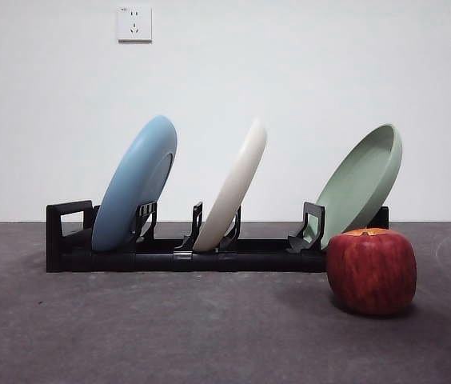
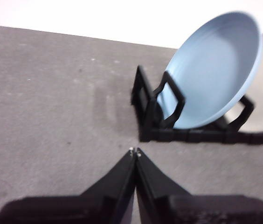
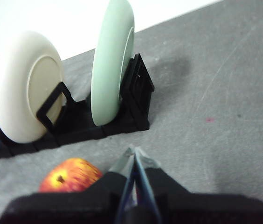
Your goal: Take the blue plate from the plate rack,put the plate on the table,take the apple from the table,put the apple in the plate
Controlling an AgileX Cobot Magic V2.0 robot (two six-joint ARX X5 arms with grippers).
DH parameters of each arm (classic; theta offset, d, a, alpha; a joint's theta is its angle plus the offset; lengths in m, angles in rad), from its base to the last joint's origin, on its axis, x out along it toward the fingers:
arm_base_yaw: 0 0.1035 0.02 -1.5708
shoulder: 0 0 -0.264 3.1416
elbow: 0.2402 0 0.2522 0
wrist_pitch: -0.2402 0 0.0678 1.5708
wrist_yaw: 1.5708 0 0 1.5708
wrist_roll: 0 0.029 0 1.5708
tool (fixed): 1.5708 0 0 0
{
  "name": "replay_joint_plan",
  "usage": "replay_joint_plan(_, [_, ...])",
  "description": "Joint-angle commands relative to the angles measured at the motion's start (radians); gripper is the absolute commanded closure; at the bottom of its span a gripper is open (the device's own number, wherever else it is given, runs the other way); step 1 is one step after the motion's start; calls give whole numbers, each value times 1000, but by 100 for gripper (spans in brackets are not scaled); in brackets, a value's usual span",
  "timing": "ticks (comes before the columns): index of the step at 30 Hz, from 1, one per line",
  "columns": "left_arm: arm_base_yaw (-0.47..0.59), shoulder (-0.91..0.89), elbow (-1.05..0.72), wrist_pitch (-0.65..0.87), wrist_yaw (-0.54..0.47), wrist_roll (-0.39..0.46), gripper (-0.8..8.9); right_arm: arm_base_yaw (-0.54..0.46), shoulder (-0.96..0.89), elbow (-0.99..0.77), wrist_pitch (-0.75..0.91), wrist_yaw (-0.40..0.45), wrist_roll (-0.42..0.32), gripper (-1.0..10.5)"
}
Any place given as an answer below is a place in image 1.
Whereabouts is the blue plate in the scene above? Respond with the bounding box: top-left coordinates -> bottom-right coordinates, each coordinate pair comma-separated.
90,114 -> 178,254

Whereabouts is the red apple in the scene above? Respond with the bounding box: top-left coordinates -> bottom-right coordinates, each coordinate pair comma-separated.
325,227 -> 417,316

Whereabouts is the cream white plate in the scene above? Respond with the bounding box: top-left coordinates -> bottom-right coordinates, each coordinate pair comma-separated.
192,117 -> 269,254

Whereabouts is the black plate rack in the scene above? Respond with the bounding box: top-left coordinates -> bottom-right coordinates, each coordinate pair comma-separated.
45,199 -> 390,274

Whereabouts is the pale green plate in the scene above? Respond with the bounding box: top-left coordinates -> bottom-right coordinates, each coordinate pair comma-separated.
314,123 -> 404,246

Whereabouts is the white wall socket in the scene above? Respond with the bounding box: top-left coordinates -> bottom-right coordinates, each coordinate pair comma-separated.
118,6 -> 154,43

